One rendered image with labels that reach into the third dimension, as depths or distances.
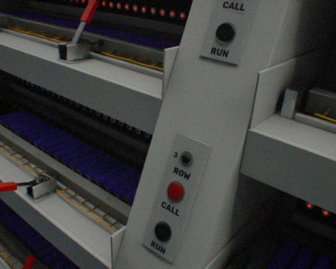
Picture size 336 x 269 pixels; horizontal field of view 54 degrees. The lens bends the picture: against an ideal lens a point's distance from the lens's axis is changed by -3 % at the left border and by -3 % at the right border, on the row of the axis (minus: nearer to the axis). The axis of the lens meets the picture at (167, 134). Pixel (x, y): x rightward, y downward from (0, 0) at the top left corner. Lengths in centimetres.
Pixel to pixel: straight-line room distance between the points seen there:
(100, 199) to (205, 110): 21
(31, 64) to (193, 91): 28
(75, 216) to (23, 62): 24
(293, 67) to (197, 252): 20
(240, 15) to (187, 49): 6
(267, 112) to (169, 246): 16
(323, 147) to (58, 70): 34
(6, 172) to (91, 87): 24
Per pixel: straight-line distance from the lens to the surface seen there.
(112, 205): 45
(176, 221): 34
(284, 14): 31
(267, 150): 30
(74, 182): 50
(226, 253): 38
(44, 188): 51
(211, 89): 32
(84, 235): 45
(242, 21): 32
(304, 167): 29
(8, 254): 72
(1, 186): 48
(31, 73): 54
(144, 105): 36
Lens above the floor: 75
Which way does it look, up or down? 9 degrees down
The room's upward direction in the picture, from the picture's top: 17 degrees clockwise
